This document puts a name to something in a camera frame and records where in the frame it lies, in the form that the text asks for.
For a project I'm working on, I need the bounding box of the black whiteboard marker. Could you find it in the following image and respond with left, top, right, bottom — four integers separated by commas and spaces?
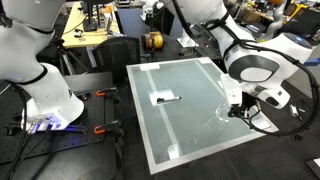
157, 96, 182, 103

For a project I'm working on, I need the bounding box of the black mesh chair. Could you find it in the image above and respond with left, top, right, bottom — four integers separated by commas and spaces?
92, 36, 141, 84

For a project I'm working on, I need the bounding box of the wooden desk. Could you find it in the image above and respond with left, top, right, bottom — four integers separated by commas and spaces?
61, 1, 122, 48

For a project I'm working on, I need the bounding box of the white tape patch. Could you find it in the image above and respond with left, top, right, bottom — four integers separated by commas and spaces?
149, 89, 175, 106

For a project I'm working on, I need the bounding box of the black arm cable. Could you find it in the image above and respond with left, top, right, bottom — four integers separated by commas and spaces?
203, 18, 320, 137

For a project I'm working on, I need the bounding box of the black perforated mounting board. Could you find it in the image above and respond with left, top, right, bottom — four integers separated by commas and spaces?
0, 90, 114, 164

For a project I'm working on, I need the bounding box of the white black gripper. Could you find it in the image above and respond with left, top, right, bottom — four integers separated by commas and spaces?
220, 74, 246, 117

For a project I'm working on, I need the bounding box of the yellow black cable reel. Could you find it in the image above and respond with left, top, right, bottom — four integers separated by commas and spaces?
141, 31, 164, 49

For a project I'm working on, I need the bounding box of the orange black clamp front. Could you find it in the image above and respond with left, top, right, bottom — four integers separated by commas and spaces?
94, 121, 121, 135

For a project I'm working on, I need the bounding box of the orange black clamp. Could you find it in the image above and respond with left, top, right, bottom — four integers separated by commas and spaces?
96, 87, 118, 100
94, 121, 121, 135

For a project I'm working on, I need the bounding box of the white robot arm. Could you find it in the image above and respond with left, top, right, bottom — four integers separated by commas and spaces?
0, 0, 312, 130

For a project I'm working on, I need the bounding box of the orange black clamp rear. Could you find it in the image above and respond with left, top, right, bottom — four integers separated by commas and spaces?
96, 87, 118, 100

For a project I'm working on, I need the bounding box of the clear glass cup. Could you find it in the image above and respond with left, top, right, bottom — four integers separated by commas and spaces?
215, 104, 229, 123

